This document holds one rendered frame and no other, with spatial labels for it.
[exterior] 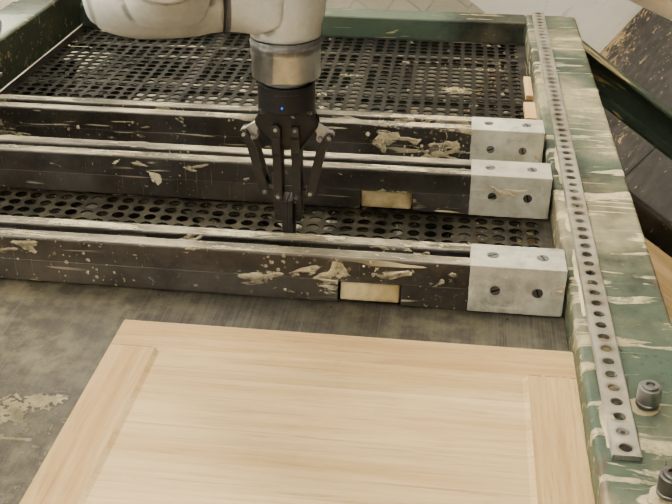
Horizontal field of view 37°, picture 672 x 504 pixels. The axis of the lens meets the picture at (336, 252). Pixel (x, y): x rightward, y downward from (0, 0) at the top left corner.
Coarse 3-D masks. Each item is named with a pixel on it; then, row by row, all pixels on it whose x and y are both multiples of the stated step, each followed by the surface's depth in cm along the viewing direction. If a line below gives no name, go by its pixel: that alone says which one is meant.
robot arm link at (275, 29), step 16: (224, 0) 118; (240, 0) 117; (256, 0) 118; (272, 0) 118; (288, 0) 119; (304, 0) 119; (320, 0) 121; (240, 16) 119; (256, 16) 119; (272, 16) 119; (288, 16) 120; (304, 16) 120; (320, 16) 122; (240, 32) 123; (256, 32) 121; (272, 32) 121; (288, 32) 121; (304, 32) 122; (320, 32) 125
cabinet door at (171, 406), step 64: (128, 320) 128; (128, 384) 116; (192, 384) 116; (256, 384) 116; (320, 384) 116; (384, 384) 116; (448, 384) 116; (512, 384) 117; (576, 384) 116; (64, 448) 106; (128, 448) 106; (192, 448) 106; (256, 448) 106; (320, 448) 106; (384, 448) 106; (448, 448) 106; (512, 448) 107; (576, 448) 106
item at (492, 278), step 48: (0, 240) 137; (48, 240) 136; (96, 240) 135; (144, 240) 135; (192, 240) 136; (240, 240) 137; (288, 240) 136; (336, 240) 136; (384, 240) 136; (192, 288) 137; (240, 288) 136; (288, 288) 135; (336, 288) 134; (432, 288) 132; (480, 288) 131; (528, 288) 130
